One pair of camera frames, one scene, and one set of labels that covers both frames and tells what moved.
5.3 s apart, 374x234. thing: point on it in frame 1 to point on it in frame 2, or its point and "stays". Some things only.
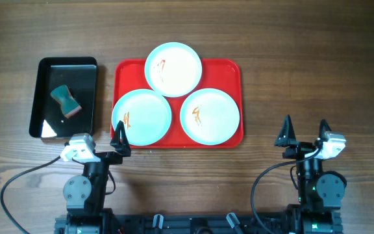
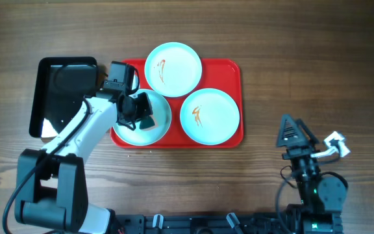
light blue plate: [145, 116] stays
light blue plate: [173, 69] stays
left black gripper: [106, 156] to [143, 106]
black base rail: [200, 223] stays
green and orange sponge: [69, 104] to [148, 123]
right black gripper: [304, 149] to [297, 152]
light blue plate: [210, 116] stays
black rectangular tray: [80, 75] stays
